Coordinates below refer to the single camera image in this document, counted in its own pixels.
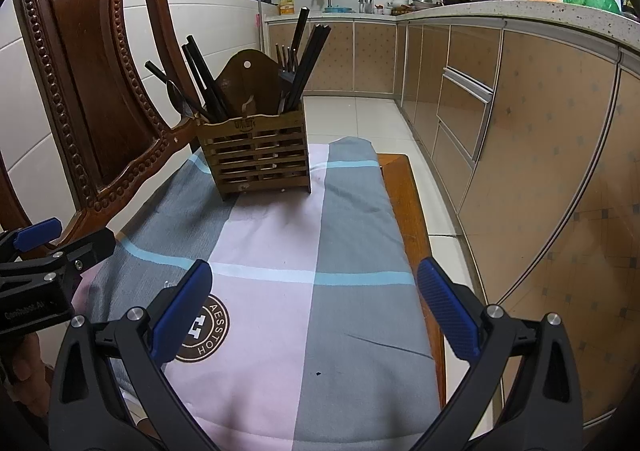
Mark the yellow box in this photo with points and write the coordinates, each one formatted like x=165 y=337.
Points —
x=286 y=7

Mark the silver metal spoon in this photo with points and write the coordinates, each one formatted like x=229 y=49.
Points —
x=176 y=96

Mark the stack of white bowls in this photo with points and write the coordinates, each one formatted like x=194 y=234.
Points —
x=400 y=5

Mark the speckled kitchen countertop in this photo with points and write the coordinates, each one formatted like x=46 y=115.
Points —
x=500 y=10

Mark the beige kitchen base cabinets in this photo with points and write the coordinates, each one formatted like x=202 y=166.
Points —
x=540 y=141

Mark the bundle of black chopsticks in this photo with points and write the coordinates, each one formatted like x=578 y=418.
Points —
x=306 y=66

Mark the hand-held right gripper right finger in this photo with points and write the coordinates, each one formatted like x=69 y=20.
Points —
x=447 y=311

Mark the cup of kitchen utensils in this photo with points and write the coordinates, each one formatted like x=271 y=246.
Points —
x=362 y=3

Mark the person's left hand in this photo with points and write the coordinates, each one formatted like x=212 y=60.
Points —
x=30 y=366

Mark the grey pink checked cloth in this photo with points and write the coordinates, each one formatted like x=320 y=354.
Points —
x=300 y=241

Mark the carved brown wooden chair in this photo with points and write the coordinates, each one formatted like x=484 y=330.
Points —
x=90 y=81

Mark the brown wooden utensil holder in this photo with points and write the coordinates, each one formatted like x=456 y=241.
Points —
x=255 y=156

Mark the blue plastic basin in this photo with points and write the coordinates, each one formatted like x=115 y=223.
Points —
x=337 y=9

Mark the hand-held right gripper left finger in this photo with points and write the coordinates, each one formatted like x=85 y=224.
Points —
x=182 y=311

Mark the mop stick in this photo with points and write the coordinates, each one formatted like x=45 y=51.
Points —
x=260 y=26

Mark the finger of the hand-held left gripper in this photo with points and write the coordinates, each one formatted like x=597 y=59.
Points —
x=90 y=246
x=37 y=233

